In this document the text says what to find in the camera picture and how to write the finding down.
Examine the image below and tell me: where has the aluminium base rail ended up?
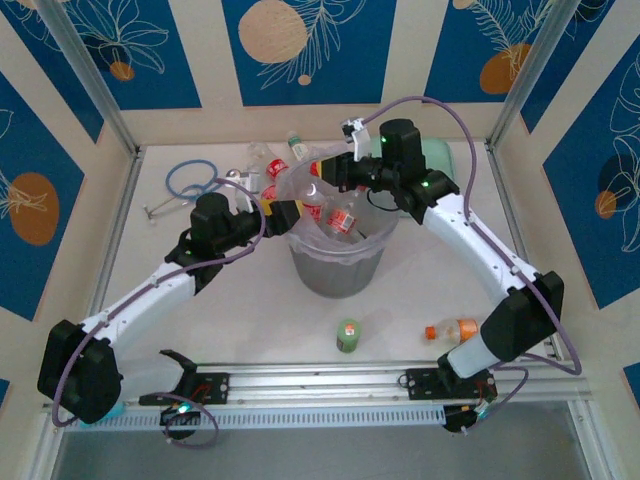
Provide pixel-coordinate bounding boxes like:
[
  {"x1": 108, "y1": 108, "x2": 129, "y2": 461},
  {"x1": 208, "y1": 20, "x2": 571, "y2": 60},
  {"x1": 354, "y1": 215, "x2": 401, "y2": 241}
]
[{"x1": 44, "y1": 360, "x2": 591, "y2": 407}]

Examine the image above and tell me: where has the white slotted cable duct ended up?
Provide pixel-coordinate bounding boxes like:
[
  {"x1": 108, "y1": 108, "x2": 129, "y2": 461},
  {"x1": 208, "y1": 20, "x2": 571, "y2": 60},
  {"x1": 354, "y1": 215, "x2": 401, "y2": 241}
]
[{"x1": 64, "y1": 403, "x2": 446, "y2": 432}]

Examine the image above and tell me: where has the small clear bottle green band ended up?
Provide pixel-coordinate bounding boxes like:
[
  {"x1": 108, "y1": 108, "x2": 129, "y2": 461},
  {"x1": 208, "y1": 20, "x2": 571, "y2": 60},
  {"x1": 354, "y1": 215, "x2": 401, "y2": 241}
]
[{"x1": 285, "y1": 130, "x2": 311, "y2": 162}]

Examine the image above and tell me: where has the orange label orange cap bottle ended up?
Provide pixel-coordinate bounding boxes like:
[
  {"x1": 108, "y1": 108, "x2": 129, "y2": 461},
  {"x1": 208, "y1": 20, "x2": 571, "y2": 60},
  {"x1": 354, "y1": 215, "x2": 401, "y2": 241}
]
[{"x1": 424, "y1": 317, "x2": 480, "y2": 346}]

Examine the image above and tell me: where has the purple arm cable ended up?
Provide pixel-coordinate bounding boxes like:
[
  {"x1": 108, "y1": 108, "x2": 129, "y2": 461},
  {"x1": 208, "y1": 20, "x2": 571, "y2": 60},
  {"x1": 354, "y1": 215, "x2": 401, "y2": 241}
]
[
  {"x1": 51, "y1": 177, "x2": 266, "y2": 450},
  {"x1": 364, "y1": 95, "x2": 585, "y2": 436}
]

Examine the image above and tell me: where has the mint green case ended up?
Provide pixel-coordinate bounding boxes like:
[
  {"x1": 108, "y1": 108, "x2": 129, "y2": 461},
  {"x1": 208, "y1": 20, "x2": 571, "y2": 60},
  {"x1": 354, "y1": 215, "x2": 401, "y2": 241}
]
[{"x1": 367, "y1": 135, "x2": 459, "y2": 214}]

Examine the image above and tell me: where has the aluminium frame post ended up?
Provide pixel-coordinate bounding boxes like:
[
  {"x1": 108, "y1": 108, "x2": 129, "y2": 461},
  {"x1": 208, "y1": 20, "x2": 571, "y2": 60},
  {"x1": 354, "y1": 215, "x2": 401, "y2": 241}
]
[
  {"x1": 487, "y1": 0, "x2": 589, "y2": 149},
  {"x1": 34, "y1": 0, "x2": 144, "y2": 157}
]

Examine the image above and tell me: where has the green can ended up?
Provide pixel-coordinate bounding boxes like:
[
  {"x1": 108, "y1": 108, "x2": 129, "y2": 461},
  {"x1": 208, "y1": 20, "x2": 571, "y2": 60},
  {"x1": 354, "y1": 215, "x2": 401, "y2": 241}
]
[{"x1": 335, "y1": 318, "x2": 364, "y2": 355}]

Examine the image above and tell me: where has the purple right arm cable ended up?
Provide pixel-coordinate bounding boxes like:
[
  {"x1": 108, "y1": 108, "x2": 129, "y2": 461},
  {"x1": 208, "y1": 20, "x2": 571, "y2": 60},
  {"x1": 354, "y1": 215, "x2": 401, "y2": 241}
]
[{"x1": 364, "y1": 95, "x2": 585, "y2": 436}]

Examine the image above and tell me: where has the blue tube stethoscope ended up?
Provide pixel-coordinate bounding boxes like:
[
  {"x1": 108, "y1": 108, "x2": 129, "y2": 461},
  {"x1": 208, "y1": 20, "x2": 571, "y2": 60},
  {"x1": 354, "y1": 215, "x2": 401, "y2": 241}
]
[{"x1": 141, "y1": 158, "x2": 241, "y2": 224}]

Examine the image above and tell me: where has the grey plastic bin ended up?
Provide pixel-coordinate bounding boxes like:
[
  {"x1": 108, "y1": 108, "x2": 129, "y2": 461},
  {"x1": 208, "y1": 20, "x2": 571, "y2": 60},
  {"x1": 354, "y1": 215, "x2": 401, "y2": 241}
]
[{"x1": 287, "y1": 159, "x2": 401, "y2": 300}]

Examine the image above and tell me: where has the aluminium side rail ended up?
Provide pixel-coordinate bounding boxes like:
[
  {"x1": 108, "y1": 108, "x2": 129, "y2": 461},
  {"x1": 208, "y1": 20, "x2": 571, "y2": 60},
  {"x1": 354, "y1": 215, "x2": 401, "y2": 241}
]
[
  {"x1": 24, "y1": 144, "x2": 147, "y2": 480},
  {"x1": 487, "y1": 139, "x2": 609, "y2": 480}
]

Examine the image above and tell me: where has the clear unlabelled plastic bottle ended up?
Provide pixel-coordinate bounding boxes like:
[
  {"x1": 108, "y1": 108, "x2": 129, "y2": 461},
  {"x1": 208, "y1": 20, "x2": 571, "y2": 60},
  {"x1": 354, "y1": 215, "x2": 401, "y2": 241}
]
[{"x1": 249, "y1": 141, "x2": 271, "y2": 174}]

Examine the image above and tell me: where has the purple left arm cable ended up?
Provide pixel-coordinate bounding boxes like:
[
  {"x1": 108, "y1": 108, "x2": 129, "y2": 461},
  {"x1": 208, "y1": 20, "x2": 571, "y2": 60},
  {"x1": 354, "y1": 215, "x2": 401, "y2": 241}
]
[{"x1": 51, "y1": 177, "x2": 266, "y2": 450}]

